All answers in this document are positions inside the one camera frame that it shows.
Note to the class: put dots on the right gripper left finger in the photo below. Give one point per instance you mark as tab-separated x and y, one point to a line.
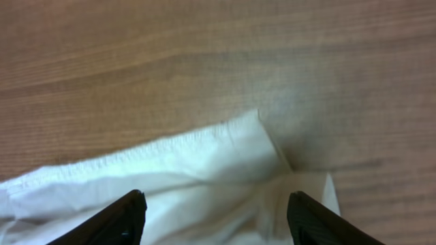
120	223

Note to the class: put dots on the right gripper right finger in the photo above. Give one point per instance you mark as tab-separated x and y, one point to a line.
312	223

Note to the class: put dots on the beige cotton shorts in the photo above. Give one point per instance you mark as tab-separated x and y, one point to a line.
223	184

